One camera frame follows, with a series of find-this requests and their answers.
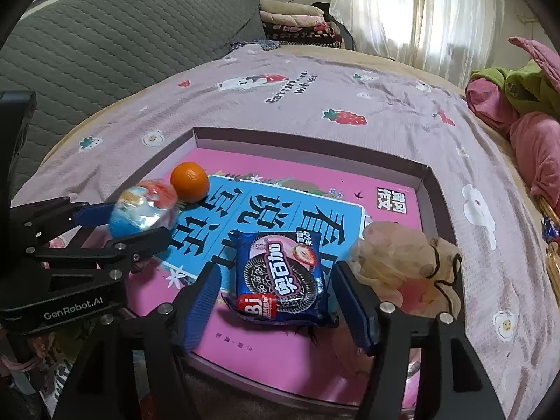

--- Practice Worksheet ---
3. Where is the blue surprise egg toy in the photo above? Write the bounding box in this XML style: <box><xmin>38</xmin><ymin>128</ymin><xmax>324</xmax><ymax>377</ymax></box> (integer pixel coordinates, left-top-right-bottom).
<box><xmin>108</xmin><ymin>179</ymin><xmax>179</xmax><ymax>239</ymax></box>

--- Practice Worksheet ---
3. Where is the blue cookie snack packet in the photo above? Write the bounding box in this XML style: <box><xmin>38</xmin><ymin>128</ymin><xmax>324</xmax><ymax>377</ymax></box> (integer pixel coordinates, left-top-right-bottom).
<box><xmin>223</xmin><ymin>230</ymin><xmax>339</xmax><ymax>328</ymax></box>

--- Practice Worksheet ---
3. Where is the dark shallow cardboard tray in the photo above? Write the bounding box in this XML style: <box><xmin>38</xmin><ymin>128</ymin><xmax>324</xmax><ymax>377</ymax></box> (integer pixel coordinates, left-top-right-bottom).
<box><xmin>115</xmin><ymin>128</ymin><xmax>462</xmax><ymax>413</ymax></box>

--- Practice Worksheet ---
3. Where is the small orange in tray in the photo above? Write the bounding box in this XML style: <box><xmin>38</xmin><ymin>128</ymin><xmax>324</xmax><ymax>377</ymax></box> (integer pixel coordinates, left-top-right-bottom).
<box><xmin>170</xmin><ymin>162</ymin><xmax>210</xmax><ymax>203</ymax></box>

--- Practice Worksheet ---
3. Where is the beige mesh scrunchie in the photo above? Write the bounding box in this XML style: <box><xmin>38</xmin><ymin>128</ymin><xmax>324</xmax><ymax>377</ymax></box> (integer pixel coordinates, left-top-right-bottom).
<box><xmin>348</xmin><ymin>222</ymin><xmax>462</xmax><ymax>317</ymax></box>

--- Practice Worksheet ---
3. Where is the pink and blue book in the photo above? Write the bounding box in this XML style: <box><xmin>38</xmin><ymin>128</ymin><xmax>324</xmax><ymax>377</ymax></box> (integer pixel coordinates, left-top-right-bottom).
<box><xmin>128</xmin><ymin>148</ymin><xmax>421</xmax><ymax>412</ymax></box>

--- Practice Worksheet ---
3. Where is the grey quilted headboard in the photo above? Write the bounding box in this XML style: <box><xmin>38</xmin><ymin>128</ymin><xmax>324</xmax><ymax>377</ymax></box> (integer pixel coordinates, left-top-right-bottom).
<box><xmin>1</xmin><ymin>0</ymin><xmax>265</xmax><ymax>191</ymax></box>

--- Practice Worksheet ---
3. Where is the pink quilt pile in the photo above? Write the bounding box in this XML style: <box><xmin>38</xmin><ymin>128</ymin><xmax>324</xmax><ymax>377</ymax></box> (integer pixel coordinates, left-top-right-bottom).
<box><xmin>465</xmin><ymin>36</ymin><xmax>559</xmax><ymax>212</ymax></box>

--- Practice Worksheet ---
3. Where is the pink strawberry print bedsheet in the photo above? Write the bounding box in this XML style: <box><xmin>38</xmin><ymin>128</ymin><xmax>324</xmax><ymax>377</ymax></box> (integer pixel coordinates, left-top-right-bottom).
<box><xmin>14</xmin><ymin>45</ymin><xmax>559</xmax><ymax>419</ymax></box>

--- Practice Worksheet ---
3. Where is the stack of folded blankets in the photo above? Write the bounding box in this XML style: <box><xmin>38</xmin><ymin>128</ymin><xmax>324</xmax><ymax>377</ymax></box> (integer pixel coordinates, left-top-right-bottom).
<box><xmin>259</xmin><ymin>0</ymin><xmax>353</xmax><ymax>48</ymax></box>

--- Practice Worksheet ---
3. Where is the green blanket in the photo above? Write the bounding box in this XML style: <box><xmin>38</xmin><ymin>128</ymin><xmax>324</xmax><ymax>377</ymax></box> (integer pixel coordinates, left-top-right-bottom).
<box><xmin>470</xmin><ymin>60</ymin><xmax>559</xmax><ymax>119</ymax></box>

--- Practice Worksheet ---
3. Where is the white sheer curtain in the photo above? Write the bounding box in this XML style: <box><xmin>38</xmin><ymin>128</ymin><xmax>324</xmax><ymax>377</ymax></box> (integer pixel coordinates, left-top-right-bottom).
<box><xmin>330</xmin><ymin>0</ymin><xmax>505</xmax><ymax>87</ymax></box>

